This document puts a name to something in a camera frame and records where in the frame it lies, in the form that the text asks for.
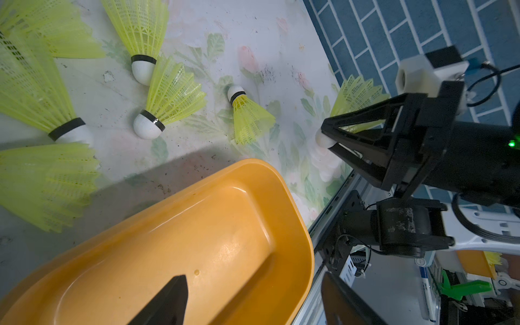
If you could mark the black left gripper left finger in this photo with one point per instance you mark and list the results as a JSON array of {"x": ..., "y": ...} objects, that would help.
[{"x": 168, "y": 306}]

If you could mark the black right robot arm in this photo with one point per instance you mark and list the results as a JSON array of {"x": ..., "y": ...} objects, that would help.
[{"x": 479, "y": 164}]

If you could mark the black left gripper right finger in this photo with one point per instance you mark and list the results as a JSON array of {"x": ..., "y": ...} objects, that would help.
[{"x": 343, "y": 306}]

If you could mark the orange plastic storage box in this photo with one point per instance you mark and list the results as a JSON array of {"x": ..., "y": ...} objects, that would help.
[{"x": 237, "y": 236}]

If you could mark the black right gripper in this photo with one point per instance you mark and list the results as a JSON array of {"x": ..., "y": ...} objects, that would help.
[{"x": 416, "y": 127}]

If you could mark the yellow-green shuttlecock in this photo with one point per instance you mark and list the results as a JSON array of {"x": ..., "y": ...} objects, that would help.
[
  {"x": 48, "y": 186},
  {"x": 32, "y": 90},
  {"x": 250, "y": 119},
  {"x": 142, "y": 26},
  {"x": 173, "y": 95},
  {"x": 57, "y": 23},
  {"x": 354, "y": 95}
]

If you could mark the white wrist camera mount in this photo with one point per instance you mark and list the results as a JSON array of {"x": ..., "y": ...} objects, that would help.
[{"x": 425, "y": 73}]

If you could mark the black robot base joint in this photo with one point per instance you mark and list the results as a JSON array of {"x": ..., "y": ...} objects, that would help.
[{"x": 400, "y": 228}]

